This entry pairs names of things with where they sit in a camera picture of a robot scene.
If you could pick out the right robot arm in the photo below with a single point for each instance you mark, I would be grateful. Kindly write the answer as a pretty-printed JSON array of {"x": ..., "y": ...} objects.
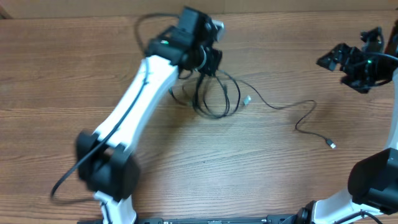
[{"x": 372, "y": 183}]

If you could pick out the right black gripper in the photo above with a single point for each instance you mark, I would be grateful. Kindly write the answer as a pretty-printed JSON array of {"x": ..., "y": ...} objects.
[{"x": 349, "y": 54}]

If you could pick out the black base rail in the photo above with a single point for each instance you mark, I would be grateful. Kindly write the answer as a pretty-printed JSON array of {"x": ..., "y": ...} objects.
[{"x": 270, "y": 219}]

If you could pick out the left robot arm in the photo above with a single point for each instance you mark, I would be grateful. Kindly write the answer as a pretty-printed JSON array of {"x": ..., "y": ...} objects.
[{"x": 105, "y": 158}]

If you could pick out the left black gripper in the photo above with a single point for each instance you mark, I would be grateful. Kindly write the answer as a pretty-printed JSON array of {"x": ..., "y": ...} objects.
[{"x": 211, "y": 68}]

